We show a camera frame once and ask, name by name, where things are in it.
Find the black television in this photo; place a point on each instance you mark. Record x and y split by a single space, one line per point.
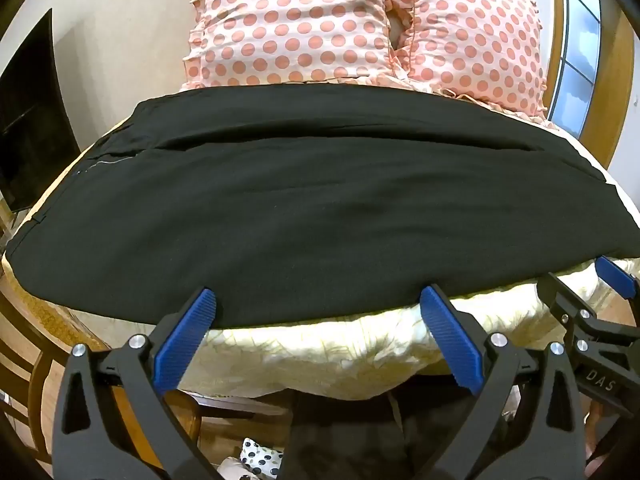
30 125

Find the wooden framed window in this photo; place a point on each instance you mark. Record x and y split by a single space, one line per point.
580 45

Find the pink polka dot pillow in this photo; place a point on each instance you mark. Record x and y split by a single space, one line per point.
470 35
285 20

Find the white black-dotted slipper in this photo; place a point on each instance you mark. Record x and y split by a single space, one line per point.
261 457

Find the black pants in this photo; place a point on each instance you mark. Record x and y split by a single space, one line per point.
310 200

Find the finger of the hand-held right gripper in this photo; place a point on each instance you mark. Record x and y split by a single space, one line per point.
617 274
560 300

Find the pale yellow blanket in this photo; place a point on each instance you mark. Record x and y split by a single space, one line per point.
320 355

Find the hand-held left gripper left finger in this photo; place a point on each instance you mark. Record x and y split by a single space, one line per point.
186 340

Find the wooden chair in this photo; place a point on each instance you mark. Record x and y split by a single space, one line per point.
30 340

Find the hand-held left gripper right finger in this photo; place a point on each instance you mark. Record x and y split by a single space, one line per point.
452 342

